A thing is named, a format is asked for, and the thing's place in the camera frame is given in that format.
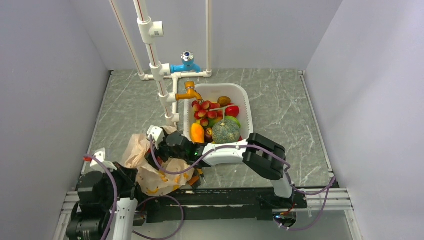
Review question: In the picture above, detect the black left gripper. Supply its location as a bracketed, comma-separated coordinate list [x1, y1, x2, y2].
[100, 160, 138, 208]

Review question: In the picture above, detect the yellow orange fake mango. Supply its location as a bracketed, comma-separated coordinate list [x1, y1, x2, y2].
[189, 122, 205, 144]

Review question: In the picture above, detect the peach plastic bag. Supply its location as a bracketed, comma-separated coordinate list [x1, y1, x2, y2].
[120, 133, 195, 197]

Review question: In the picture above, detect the green netted fake melon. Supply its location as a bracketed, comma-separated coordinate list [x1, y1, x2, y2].
[211, 119, 241, 144]

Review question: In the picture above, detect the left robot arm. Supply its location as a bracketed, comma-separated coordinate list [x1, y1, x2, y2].
[65, 162, 144, 240]

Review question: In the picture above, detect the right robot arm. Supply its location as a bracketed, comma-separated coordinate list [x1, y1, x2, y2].
[147, 126, 295, 208]

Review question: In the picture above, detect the dark purple fake mangosteen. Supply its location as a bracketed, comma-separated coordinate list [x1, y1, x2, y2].
[204, 127, 214, 143]

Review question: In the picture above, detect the green fake lime slice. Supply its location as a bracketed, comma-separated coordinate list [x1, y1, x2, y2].
[225, 115, 242, 128]

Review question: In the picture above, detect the brown fake kiwi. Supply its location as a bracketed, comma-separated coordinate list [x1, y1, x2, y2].
[217, 96, 232, 108]

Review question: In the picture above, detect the red fake apple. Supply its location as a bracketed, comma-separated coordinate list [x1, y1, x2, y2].
[224, 104, 240, 118]

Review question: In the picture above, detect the orange black brush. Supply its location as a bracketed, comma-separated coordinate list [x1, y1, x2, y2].
[187, 169, 204, 190]

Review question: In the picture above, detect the orange faucet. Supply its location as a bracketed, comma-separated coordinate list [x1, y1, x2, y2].
[175, 81, 203, 101]

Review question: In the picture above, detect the white plastic basin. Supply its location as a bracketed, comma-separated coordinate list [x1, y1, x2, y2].
[183, 83, 254, 142]

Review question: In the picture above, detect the blue faucet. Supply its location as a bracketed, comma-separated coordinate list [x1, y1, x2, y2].
[170, 51, 202, 74]

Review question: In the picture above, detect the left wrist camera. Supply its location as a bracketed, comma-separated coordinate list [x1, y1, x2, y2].
[83, 147, 117, 173]

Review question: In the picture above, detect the white PVC pipe frame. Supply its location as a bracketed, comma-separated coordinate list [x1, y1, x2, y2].
[109, 0, 212, 126]

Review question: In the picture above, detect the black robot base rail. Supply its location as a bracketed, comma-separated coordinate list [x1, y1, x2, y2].
[136, 187, 308, 223]

